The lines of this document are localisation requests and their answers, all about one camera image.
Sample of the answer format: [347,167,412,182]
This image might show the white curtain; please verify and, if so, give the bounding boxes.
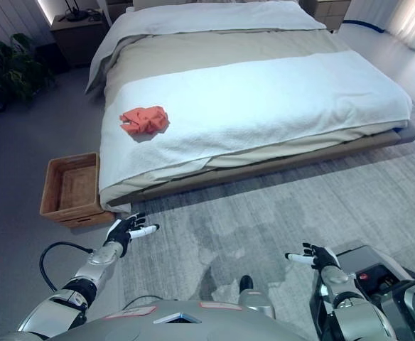
[381,0,415,50]

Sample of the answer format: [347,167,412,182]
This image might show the brown wicker basket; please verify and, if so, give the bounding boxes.
[39,151,116,229]

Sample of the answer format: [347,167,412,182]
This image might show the light wooden nightstand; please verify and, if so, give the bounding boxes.
[298,0,352,35]

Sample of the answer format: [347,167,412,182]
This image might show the red cloth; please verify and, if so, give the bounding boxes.
[118,105,172,135]

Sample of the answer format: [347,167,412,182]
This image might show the grey patterned rug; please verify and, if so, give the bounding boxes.
[114,102,415,341]

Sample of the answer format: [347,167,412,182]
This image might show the green leafy houseplant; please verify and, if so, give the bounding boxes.
[0,33,58,104]

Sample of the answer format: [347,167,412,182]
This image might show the thick black wrist cable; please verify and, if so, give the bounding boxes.
[39,241,95,292]

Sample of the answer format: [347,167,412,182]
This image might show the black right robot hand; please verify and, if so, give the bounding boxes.
[284,242,340,273]

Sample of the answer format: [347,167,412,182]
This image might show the brown low bed frame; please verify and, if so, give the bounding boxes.
[106,127,415,207]

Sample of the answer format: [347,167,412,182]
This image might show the dark wooden nightstand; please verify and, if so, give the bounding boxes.
[50,10,111,68]

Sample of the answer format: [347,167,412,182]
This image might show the grey robot torso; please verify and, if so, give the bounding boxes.
[1,300,322,341]

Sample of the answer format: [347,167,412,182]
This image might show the bed with beige bedding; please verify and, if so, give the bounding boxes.
[100,27,413,214]

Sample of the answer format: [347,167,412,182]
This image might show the white terry blanket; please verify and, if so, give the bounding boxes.
[99,49,414,195]

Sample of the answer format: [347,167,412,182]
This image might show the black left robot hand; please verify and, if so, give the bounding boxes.
[104,212,161,259]

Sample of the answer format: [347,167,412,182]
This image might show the thin black floor cable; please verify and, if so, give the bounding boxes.
[120,294,162,310]

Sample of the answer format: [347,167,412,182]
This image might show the blue hose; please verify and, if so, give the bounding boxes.
[342,18,386,35]

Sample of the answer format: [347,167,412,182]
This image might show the pale grey bed sheet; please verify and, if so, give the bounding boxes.
[85,0,328,95]

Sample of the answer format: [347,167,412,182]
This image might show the black table lamp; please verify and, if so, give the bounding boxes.
[56,0,87,21]

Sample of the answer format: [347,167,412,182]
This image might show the silver right robot leg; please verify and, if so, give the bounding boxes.
[237,275,276,320]

